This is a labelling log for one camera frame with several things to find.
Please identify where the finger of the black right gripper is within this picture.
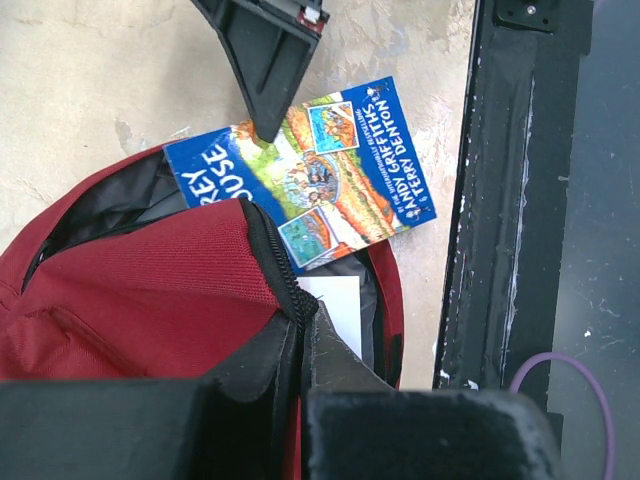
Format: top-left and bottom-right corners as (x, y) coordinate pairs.
(193, 0), (330, 142)

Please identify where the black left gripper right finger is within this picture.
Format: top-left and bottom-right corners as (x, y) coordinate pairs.
(302, 306), (563, 479)

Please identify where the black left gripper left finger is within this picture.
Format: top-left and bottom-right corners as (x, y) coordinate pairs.
(1, 314), (299, 479)

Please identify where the white coffee photo notebook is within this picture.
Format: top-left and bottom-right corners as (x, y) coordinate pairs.
(298, 276), (362, 358)

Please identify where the blue comic paperback book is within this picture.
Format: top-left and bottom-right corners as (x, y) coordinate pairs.
(164, 77), (436, 272)

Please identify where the red backpack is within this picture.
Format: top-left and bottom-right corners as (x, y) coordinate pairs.
(0, 144), (405, 391)

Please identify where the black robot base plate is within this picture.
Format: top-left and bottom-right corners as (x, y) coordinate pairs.
(431, 0), (640, 480)

